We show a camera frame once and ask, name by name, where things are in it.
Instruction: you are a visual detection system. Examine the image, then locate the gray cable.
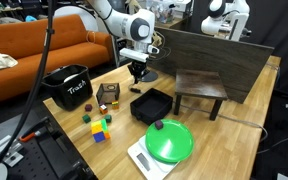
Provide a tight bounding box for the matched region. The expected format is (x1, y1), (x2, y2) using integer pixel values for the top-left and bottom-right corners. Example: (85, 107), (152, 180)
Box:
(179, 104), (269, 143)

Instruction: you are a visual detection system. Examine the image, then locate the green plate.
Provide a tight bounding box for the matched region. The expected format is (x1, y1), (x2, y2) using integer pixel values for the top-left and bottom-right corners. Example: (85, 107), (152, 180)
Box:
(145, 118), (195, 164)

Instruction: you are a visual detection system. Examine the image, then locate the small wooden frame box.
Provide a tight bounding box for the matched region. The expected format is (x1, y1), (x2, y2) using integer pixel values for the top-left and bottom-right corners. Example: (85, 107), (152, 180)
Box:
(95, 82), (121, 105)

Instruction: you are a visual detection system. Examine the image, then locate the orange sofa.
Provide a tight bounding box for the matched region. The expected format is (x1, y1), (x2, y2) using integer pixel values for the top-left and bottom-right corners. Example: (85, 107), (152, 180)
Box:
(0, 13), (115, 104)

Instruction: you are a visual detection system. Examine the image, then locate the dark wooden board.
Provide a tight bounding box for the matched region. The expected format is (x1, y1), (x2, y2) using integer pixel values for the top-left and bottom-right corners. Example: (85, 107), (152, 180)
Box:
(147, 25), (275, 104)

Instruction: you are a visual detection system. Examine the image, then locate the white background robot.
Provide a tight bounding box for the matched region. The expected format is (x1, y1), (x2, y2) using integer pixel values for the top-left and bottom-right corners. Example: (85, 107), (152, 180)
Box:
(200, 0), (252, 43)

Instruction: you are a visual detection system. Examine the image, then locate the white wrist camera unit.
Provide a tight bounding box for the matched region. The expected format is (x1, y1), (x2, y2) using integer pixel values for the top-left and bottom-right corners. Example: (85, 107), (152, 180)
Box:
(119, 44), (161, 64)

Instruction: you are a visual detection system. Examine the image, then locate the black open tray box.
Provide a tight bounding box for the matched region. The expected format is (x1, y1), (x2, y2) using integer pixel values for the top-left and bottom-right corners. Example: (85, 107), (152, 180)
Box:
(129, 87), (174, 127)

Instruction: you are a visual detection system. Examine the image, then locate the large multicolour puzzle cube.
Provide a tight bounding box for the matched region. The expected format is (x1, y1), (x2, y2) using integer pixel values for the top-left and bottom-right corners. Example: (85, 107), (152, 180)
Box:
(90, 118), (112, 144)

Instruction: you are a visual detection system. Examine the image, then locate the aluminium extrusion rail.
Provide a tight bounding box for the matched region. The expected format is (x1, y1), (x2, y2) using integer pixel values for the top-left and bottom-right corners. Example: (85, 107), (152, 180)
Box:
(0, 134), (25, 168)

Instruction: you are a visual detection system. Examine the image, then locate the orange handled clamp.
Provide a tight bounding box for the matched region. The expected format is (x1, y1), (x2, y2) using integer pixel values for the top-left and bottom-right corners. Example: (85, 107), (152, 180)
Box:
(18, 116), (52, 144)

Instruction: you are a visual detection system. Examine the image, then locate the clear plastic storage bin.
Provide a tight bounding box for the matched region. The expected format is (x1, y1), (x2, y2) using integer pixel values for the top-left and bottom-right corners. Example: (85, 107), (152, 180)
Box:
(150, 0), (192, 24)

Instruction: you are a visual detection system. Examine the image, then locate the small teal object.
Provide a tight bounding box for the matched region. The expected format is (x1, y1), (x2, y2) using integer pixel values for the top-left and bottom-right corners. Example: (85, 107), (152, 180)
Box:
(25, 14), (38, 23)

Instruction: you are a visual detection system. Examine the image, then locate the black trash bin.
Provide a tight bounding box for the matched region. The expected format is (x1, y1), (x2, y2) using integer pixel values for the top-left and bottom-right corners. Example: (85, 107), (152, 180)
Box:
(39, 64), (94, 112)

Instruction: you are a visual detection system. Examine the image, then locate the black floor cable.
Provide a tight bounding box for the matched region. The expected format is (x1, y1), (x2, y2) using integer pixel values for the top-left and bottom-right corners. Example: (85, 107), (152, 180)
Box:
(257, 123), (288, 155)

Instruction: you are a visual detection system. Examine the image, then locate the white round chair back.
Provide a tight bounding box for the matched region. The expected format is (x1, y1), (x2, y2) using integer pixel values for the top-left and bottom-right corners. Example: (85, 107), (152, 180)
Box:
(53, 5), (100, 33)

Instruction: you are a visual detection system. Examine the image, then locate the small orange white cube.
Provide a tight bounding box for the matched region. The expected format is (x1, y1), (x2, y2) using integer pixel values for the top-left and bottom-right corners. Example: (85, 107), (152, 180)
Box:
(98, 104), (109, 115)

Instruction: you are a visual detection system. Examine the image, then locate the metal shelf rack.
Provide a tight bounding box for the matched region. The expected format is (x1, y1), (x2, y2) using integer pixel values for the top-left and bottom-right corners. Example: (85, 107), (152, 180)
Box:
(112, 33), (134, 68)

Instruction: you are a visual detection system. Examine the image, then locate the black breadboard table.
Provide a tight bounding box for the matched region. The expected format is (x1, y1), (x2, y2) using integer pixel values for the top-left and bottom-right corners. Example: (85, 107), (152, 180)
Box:
(0, 106), (98, 180)

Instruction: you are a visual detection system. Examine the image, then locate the dark wooden stool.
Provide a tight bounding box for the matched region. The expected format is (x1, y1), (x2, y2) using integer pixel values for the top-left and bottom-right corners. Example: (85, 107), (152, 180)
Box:
(173, 68), (229, 122)

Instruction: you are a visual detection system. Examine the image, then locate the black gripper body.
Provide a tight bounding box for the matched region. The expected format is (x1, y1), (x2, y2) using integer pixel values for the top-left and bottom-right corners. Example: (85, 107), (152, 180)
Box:
(127, 60), (149, 77)

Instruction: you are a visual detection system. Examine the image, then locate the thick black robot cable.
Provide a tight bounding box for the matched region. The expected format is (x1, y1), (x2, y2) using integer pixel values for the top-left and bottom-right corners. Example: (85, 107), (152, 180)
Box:
(0, 0), (56, 179)

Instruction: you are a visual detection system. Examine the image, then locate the white kitchen scale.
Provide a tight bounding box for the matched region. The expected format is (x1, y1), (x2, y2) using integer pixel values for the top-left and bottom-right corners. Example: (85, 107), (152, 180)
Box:
(127, 134), (182, 180)

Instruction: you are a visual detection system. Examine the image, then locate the white round item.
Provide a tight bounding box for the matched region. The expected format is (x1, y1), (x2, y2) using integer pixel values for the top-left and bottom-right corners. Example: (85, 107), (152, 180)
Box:
(63, 73), (80, 84)

